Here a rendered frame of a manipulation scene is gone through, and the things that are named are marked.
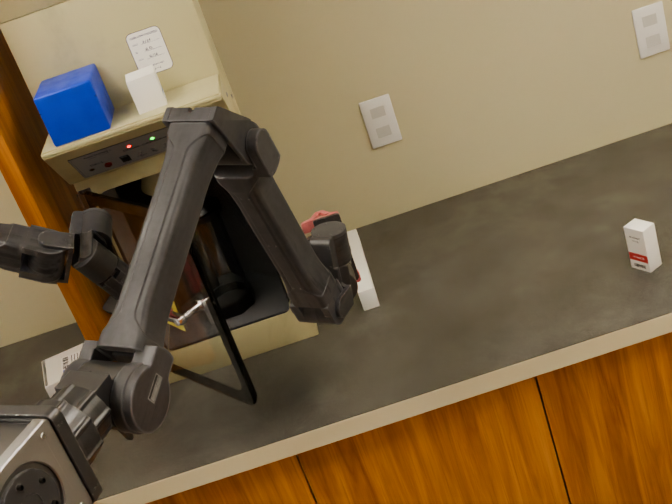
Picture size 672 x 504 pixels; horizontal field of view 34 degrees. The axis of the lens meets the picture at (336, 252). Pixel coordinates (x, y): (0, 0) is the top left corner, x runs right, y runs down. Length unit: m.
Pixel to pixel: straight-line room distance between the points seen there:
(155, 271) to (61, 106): 0.63
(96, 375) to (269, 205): 0.41
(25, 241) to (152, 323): 0.54
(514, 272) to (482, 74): 0.51
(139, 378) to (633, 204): 1.34
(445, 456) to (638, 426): 0.36
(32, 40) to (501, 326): 0.97
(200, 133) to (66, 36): 0.63
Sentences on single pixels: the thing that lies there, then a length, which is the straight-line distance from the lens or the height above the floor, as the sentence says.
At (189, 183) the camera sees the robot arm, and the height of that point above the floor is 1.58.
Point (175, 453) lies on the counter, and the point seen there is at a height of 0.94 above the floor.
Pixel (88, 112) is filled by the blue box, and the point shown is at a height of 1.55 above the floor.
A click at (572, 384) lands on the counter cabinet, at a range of 2.02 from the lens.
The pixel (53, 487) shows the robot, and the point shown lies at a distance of 1.14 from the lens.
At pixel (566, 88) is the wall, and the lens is 2.53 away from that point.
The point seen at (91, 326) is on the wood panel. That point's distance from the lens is 2.05.
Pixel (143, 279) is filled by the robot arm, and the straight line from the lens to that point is 1.28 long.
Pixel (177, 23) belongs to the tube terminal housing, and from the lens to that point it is 1.92.
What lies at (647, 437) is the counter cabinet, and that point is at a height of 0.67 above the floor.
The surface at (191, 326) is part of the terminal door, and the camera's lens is 1.95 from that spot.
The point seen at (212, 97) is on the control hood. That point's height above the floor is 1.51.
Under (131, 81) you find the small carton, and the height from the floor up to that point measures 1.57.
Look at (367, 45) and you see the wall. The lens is 2.40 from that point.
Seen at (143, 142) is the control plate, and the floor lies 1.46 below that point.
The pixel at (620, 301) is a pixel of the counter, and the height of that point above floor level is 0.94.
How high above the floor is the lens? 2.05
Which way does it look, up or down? 27 degrees down
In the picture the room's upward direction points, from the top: 20 degrees counter-clockwise
